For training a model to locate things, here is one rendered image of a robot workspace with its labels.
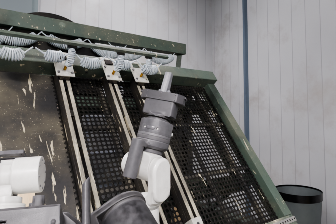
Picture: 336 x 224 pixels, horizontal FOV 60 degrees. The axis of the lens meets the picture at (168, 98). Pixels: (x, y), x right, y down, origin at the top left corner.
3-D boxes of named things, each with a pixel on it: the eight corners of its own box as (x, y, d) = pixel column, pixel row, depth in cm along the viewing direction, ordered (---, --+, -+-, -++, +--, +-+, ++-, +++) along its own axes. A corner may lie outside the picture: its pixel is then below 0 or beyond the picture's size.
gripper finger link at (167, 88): (170, 75, 82) (165, 96, 81) (168, 71, 79) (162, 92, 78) (176, 76, 82) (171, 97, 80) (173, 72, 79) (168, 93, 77)
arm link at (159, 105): (183, 93, 73) (172, 139, 71) (189, 102, 82) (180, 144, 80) (137, 85, 77) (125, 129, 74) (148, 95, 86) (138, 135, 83)
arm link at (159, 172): (171, 156, 74) (171, 207, 75) (146, 150, 79) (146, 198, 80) (154, 161, 69) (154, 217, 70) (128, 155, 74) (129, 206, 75)
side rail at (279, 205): (272, 223, 186) (285, 216, 179) (200, 92, 244) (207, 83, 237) (279, 220, 190) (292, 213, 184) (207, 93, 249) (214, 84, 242)
